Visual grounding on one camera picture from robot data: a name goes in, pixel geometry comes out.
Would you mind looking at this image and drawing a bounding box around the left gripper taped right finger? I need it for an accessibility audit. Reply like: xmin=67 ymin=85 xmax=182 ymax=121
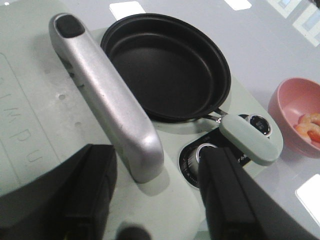
xmin=198 ymin=146 xmax=316 ymax=240

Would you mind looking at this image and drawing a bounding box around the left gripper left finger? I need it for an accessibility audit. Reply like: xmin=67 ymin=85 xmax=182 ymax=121
xmin=0 ymin=144 xmax=117 ymax=240

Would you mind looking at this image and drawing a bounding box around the breakfast maker hinged lid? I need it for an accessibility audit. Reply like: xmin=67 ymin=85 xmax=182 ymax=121
xmin=0 ymin=0 xmax=201 ymax=240

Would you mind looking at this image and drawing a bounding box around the pink plastic bowl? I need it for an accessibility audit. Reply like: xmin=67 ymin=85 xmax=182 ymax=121
xmin=268 ymin=77 xmax=320 ymax=159

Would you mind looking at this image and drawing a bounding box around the pink shrimp in bowl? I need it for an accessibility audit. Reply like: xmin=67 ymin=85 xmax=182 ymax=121
xmin=294 ymin=113 xmax=320 ymax=144

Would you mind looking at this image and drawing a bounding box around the left silver control knob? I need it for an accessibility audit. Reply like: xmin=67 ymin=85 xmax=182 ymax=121
xmin=185 ymin=142 xmax=217 ymax=189

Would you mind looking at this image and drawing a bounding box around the silver control knob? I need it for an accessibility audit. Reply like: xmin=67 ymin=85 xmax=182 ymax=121
xmin=245 ymin=114 xmax=272 ymax=138
xmin=185 ymin=142 xmax=217 ymax=189

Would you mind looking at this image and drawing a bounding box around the right silver control knob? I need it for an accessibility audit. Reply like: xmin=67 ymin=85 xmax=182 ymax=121
xmin=245 ymin=114 xmax=272 ymax=138

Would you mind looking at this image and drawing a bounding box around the black round frying pan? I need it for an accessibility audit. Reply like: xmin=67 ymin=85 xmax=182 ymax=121
xmin=100 ymin=13 xmax=280 ymax=166

